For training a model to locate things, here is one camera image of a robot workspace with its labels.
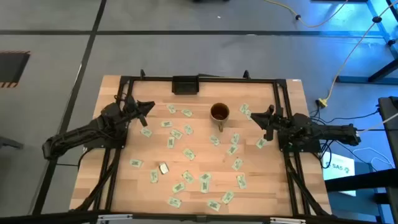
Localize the white floor cable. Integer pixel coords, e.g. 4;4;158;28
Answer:
353;146;393;170

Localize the small black plastic basket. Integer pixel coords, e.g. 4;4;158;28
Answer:
171;75;200;96

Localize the green glazed ceramic mug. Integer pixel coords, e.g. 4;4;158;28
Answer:
210;102;231;133

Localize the silver metal bracket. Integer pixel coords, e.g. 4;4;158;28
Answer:
96;213;134;224
269;217;307;224

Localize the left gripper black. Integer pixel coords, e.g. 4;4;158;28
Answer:
124;95;155;128

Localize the grey chair foot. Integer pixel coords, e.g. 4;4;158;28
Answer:
0;135;24;151

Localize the blue and black table frame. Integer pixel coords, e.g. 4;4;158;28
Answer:
335;0;398;85

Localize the black camera rig bar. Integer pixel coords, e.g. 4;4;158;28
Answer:
0;210;398;224

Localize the black cable bundle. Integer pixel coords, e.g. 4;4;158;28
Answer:
310;107;398;170

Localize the white printed sign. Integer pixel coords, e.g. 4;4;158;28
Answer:
322;151;357;197

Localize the black metal beam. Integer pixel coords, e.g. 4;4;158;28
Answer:
325;169;398;193

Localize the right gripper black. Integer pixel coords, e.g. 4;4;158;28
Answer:
250;105;289;141

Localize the floor hatch with hazard stripes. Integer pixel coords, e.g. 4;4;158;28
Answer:
0;50;31;89

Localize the yellow power cable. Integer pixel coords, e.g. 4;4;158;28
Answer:
264;0;349;28

